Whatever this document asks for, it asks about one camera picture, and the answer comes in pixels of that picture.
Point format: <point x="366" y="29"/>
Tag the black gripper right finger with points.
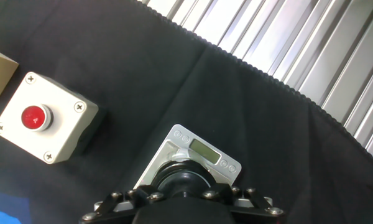
<point x="255" y="202"/>

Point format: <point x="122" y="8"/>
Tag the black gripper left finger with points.
<point x="124" y="199"/>

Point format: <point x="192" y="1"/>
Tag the black jar lid with knob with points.
<point x="180" y="180"/>

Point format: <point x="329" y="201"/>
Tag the clear glass jar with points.
<point x="183" y="157"/>

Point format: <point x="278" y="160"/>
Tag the silver digital scale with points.
<point x="161" y="158"/>

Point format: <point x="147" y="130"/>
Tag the black cloth with blue print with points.
<point x="267" y="124"/>

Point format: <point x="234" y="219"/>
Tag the white box with red button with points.
<point x="62" y="133"/>

